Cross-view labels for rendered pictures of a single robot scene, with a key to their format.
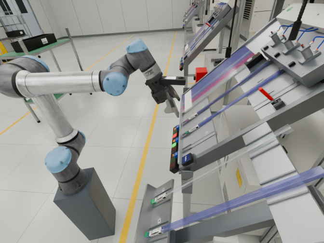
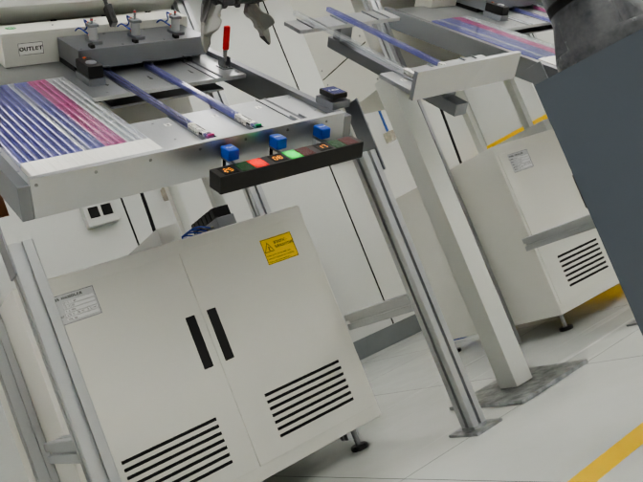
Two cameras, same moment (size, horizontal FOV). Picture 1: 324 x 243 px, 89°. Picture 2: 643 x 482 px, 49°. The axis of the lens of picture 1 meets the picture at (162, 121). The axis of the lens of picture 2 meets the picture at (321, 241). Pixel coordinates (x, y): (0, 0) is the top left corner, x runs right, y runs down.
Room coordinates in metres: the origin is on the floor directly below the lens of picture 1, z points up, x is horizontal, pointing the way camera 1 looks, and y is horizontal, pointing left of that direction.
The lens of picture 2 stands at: (1.62, 0.90, 0.38)
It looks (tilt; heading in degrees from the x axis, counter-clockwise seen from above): 4 degrees up; 226
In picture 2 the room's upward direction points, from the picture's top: 22 degrees counter-clockwise
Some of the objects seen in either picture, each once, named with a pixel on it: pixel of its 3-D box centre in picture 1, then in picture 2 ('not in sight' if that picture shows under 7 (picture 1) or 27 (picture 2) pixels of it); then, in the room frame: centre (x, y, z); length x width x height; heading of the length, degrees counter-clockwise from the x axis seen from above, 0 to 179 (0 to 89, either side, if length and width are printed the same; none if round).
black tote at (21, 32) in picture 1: (15, 33); not in sight; (6.11, 4.32, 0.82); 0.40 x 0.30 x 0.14; 176
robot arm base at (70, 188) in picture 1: (71, 177); (599, 24); (0.57, 0.52, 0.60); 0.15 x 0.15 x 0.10
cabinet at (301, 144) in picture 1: (272, 168); (174, 385); (0.70, -0.75, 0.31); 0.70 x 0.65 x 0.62; 170
